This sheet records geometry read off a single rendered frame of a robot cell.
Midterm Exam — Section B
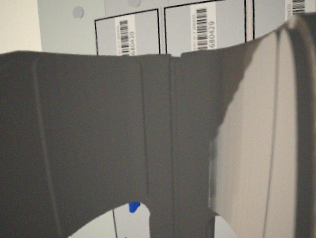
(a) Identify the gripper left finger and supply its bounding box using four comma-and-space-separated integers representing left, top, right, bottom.
0, 50, 180, 238

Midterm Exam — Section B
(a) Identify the grey server rack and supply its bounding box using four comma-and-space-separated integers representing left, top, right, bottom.
37, 0, 316, 238

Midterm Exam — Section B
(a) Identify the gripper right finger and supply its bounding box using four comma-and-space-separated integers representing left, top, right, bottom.
175, 12, 316, 238

